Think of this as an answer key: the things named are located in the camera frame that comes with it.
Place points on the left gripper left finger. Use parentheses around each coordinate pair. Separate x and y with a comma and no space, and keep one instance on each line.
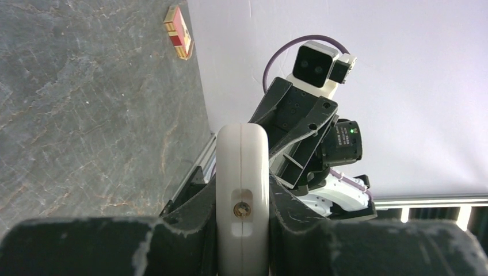
(181,243)

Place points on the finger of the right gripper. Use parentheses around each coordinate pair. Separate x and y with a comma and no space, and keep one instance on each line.
(275,93)
(289,159)

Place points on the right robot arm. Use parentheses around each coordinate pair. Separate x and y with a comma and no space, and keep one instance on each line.
(326,190)

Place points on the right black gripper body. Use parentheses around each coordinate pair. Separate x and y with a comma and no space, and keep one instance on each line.
(299,116)

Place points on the red white remote control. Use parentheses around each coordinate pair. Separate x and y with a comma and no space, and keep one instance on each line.
(242,200)

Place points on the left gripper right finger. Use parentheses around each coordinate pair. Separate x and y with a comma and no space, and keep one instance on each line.
(304,243)

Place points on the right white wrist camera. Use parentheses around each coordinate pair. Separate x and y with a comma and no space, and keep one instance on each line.
(320,69)

